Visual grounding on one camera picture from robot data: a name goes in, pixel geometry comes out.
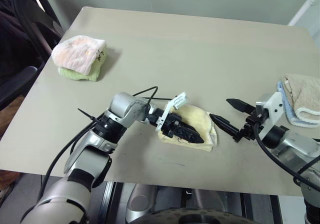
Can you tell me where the folded pink towel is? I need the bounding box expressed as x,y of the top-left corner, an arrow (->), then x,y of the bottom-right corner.
51,35 -> 107,75

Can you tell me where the grey rounded shape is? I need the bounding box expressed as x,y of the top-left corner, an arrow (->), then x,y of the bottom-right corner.
124,183 -> 158,224

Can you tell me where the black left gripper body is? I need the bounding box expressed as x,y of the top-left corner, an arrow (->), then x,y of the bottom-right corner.
159,111 -> 186,139

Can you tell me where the dark maroon garment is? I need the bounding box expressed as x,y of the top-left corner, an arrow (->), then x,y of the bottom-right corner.
0,0 -> 38,70

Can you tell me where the folded green towel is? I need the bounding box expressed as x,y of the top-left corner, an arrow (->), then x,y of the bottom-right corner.
57,47 -> 109,82

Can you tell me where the black table frame bar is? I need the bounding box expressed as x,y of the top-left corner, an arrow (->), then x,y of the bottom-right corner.
99,181 -> 124,224

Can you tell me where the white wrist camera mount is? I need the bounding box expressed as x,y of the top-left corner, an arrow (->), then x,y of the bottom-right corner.
255,91 -> 286,135
155,91 -> 188,132

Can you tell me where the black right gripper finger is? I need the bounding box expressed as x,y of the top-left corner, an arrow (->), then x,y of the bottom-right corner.
209,113 -> 240,138
225,98 -> 257,114

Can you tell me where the yellow towel with black print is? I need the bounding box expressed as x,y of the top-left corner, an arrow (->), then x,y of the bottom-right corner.
156,103 -> 221,153

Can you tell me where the black office chair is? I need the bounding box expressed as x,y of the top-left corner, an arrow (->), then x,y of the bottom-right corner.
0,0 -> 63,112

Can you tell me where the black cable tie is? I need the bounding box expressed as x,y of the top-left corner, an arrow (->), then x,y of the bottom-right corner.
77,107 -> 101,125

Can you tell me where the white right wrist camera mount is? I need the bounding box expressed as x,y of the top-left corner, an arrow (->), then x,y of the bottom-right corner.
255,91 -> 286,135

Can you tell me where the dark speckled round disc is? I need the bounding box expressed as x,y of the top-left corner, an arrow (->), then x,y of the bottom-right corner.
147,208 -> 247,224

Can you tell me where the folded beige towel white trim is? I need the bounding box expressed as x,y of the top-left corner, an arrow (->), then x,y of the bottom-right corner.
282,73 -> 320,123

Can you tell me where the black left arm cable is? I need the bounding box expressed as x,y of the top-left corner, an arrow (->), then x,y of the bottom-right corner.
38,85 -> 177,202

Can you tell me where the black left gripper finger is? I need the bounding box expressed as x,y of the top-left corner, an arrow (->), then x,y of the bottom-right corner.
174,130 -> 206,145
178,121 -> 205,142

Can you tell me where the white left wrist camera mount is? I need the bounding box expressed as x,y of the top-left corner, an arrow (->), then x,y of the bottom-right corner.
155,91 -> 188,132

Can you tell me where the folded light blue towel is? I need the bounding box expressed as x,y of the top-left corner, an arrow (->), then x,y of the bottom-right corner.
276,80 -> 320,127

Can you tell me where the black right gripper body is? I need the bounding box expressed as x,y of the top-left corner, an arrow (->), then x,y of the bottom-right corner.
234,108 -> 266,144

